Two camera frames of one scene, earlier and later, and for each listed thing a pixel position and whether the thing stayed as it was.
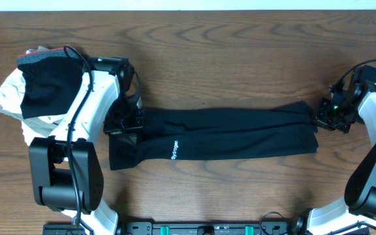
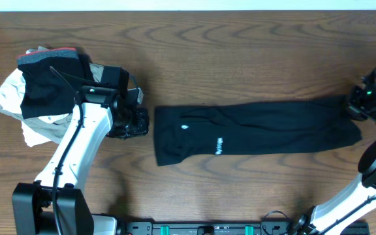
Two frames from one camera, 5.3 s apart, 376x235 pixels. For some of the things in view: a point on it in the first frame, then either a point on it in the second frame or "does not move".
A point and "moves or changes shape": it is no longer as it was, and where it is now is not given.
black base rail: (187, 228) does not move
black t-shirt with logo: (208, 134) moves or changes shape
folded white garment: (9, 102) does not move
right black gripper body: (339, 115) -> (371, 104)
